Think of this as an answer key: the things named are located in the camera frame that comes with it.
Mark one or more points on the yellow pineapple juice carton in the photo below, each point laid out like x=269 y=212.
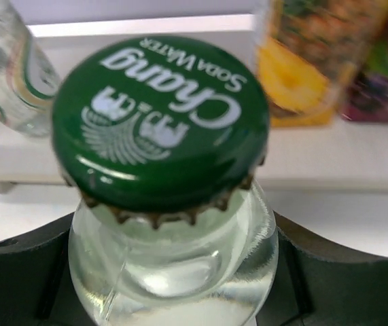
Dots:
x=308 y=52

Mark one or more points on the green cap soda bottle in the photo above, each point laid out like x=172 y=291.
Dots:
x=28 y=81
x=161 y=136

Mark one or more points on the white two-tier shelf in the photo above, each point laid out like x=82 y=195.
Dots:
x=342 y=156

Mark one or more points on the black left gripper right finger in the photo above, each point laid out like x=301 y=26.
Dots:
x=320 y=282

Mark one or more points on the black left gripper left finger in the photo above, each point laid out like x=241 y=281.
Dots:
x=35 y=283

